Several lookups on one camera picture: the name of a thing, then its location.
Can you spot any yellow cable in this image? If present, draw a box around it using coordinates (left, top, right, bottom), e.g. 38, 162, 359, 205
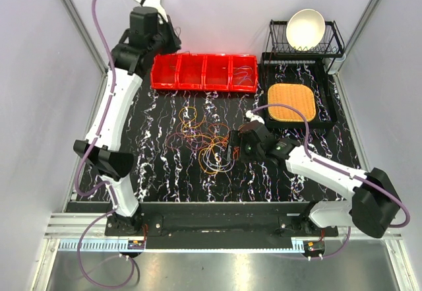
177, 106, 208, 140

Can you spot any white bowl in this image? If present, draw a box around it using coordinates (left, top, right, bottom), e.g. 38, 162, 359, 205
286, 9, 326, 51

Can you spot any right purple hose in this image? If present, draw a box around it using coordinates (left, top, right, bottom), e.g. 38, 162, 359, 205
252, 103, 411, 261

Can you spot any white cable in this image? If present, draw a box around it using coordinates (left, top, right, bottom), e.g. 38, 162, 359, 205
200, 147, 231, 173

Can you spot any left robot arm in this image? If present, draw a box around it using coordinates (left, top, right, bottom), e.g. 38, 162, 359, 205
73, 5, 181, 236

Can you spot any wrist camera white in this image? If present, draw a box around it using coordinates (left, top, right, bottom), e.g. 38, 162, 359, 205
245, 110, 265, 125
133, 0, 167, 19

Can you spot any black wire dish rack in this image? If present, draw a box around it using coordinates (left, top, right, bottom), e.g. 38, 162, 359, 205
267, 20, 345, 59

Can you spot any black tray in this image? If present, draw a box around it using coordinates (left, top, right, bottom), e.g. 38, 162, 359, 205
258, 52, 338, 133

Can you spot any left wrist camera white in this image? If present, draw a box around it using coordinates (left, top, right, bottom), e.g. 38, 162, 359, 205
133, 0, 167, 19

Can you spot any red bin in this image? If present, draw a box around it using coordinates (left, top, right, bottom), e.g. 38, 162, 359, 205
150, 54, 179, 90
204, 55, 230, 92
230, 55, 258, 93
178, 53, 205, 90

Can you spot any thin purple cable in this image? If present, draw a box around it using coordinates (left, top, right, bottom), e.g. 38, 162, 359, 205
233, 65, 257, 86

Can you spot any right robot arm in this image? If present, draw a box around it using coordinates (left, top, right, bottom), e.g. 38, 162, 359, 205
226, 121, 401, 238

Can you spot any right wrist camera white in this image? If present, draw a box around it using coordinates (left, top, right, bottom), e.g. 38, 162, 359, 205
245, 110, 265, 125

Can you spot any white cup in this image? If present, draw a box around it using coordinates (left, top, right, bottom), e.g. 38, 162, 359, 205
326, 53, 347, 75

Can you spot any grey slotted cable duct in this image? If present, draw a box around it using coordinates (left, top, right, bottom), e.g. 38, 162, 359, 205
57, 238, 326, 253

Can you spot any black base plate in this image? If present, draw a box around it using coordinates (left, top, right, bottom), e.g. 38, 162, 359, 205
104, 201, 340, 239

